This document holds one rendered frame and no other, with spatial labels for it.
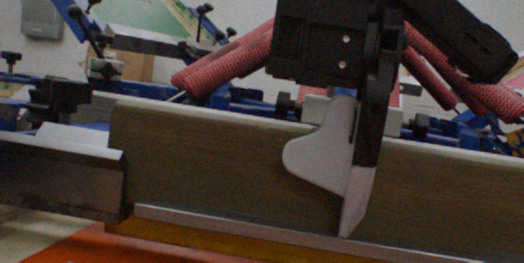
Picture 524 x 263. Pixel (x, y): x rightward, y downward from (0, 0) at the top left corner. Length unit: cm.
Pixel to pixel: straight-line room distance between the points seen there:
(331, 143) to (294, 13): 8
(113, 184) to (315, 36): 17
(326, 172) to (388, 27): 10
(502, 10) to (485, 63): 444
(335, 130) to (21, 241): 23
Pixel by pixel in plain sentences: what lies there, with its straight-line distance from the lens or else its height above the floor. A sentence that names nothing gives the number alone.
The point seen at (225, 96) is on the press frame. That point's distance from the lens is 96.
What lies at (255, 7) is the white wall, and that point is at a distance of 457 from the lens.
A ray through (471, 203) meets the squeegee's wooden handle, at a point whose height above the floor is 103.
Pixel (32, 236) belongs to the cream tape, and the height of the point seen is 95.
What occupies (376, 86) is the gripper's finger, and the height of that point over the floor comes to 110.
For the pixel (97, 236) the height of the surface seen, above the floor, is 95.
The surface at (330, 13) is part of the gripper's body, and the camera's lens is 30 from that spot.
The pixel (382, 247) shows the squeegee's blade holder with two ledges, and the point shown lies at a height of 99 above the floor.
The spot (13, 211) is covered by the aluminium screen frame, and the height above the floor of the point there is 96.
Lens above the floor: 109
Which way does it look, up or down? 6 degrees down
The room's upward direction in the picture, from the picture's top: 9 degrees clockwise
